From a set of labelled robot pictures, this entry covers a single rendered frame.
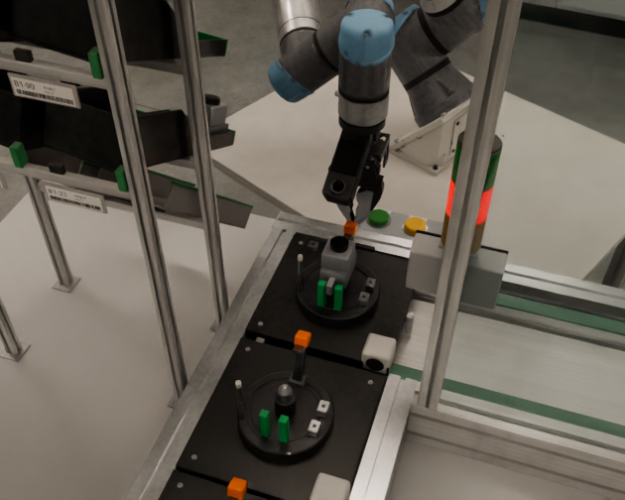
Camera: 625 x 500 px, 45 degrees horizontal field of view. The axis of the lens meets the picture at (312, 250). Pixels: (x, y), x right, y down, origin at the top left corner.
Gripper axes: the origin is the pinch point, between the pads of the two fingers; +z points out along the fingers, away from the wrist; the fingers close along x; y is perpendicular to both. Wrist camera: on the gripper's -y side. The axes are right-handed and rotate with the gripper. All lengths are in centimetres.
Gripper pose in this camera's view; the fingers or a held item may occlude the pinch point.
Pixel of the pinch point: (353, 221)
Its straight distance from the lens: 125.8
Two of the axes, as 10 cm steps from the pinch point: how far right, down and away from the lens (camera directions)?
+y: 3.2, -6.7, 6.8
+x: -9.5, -2.2, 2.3
